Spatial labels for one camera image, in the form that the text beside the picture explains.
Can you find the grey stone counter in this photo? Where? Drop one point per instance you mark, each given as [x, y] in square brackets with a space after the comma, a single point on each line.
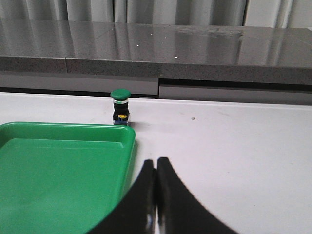
[213, 63]

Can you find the green mushroom push button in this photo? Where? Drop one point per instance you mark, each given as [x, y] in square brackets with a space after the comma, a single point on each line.
[121, 106]

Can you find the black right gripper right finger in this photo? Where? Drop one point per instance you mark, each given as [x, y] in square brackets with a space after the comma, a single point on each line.
[179, 212]

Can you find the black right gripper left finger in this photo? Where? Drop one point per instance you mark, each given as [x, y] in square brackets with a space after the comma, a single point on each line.
[135, 214]

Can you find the green plastic tray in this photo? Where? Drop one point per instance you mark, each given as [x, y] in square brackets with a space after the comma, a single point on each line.
[58, 178]

